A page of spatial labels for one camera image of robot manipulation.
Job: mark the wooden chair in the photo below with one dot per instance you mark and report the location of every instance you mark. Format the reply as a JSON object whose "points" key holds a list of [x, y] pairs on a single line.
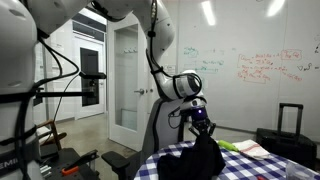
{"points": [[53, 133]]}

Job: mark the blue white checkered tablecloth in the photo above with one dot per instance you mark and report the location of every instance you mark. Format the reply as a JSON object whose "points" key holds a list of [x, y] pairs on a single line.
{"points": [[253, 168]]}

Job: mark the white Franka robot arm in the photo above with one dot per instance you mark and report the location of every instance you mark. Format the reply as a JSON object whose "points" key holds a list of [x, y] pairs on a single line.
{"points": [[16, 50]]}

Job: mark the green oblong object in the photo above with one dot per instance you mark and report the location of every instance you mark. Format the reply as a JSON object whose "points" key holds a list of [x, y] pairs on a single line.
{"points": [[228, 146]]}

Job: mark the white red-striped towel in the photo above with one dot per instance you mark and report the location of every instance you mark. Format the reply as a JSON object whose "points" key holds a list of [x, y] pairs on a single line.
{"points": [[251, 150]]}

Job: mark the white door with dark window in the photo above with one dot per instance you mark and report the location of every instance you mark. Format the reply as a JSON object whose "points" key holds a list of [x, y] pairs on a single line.
{"points": [[88, 106]]}

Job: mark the wall whiteboard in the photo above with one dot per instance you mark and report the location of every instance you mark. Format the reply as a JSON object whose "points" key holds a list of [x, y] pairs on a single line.
{"points": [[233, 106]]}

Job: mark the black cloth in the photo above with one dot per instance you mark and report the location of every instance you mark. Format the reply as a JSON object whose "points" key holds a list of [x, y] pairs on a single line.
{"points": [[193, 160]]}

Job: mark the black suitcase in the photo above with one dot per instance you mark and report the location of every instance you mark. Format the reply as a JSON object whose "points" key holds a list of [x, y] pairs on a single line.
{"points": [[283, 146]]}

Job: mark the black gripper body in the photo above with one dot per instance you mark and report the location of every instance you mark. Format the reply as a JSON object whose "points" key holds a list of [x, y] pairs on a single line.
{"points": [[199, 116]]}

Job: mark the white door with glass pane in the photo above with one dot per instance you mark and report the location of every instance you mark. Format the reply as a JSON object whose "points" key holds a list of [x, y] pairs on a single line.
{"points": [[128, 126]]}

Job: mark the black robot cart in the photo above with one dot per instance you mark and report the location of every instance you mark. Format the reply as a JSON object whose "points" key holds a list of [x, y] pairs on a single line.
{"points": [[60, 163]]}

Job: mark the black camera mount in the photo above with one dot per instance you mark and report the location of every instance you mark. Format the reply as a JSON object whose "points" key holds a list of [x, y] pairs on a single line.
{"points": [[90, 76]]}

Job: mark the grey office chair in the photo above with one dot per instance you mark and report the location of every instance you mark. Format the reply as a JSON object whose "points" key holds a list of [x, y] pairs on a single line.
{"points": [[160, 126]]}

